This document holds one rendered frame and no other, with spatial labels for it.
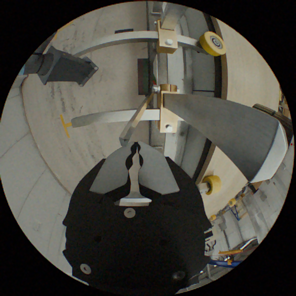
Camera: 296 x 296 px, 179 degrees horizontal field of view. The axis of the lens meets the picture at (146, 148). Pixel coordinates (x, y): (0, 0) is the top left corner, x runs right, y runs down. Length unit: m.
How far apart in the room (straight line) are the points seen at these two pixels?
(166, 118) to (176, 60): 0.38
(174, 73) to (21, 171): 2.83
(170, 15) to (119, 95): 1.00
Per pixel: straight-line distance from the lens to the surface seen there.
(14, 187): 2.64
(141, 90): 0.41
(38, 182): 2.81
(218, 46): 0.35
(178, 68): 0.55
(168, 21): 0.31
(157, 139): 0.47
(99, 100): 1.23
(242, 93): 0.40
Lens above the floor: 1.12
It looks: 58 degrees down
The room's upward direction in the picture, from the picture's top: 176 degrees clockwise
